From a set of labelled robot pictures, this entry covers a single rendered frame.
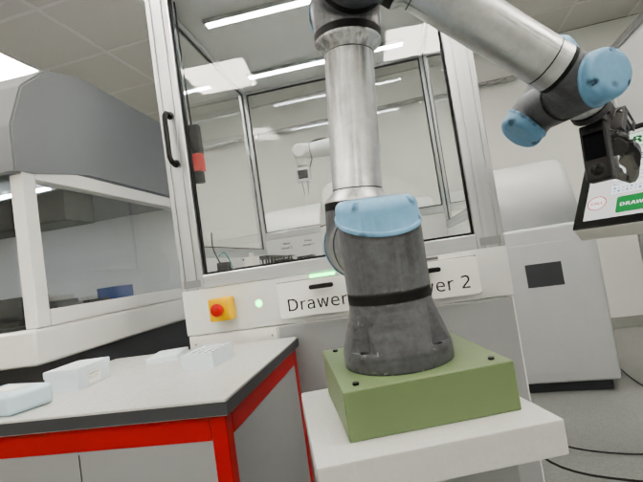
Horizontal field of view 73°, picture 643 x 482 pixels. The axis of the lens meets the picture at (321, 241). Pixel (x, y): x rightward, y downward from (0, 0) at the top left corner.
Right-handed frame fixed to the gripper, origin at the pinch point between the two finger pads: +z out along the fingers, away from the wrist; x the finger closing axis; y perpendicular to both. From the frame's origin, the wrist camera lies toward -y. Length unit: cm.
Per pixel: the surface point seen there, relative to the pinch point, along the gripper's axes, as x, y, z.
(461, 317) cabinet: 48, -23, 19
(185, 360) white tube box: 73, -68, -40
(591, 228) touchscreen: 9.8, -5.2, 7.4
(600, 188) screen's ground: 9.2, 6.2, 7.0
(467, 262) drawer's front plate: 43.5, -9.7, 9.5
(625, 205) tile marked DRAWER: 3.4, -0.3, 7.0
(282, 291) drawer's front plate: 83, -36, -20
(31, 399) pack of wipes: 76, -88, -63
